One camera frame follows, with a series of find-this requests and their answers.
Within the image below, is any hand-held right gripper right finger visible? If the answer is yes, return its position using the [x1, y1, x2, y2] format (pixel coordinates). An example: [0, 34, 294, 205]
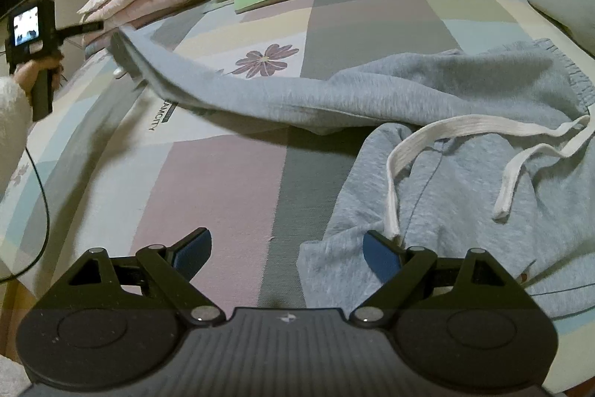
[349, 230, 536, 328]

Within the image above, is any person's left hand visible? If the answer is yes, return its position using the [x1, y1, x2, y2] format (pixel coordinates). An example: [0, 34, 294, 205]
[13, 58, 64, 93]

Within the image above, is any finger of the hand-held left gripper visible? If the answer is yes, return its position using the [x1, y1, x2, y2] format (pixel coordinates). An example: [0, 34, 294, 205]
[55, 20, 104, 41]

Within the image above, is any patchwork bed sheet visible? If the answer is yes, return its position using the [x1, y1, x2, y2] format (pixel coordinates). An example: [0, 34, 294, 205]
[0, 0, 595, 397]

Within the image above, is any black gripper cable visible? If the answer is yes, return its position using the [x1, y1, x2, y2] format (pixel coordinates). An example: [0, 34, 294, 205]
[0, 143, 49, 284]

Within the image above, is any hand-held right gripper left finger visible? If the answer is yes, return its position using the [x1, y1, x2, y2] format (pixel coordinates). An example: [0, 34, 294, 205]
[36, 227, 223, 326]

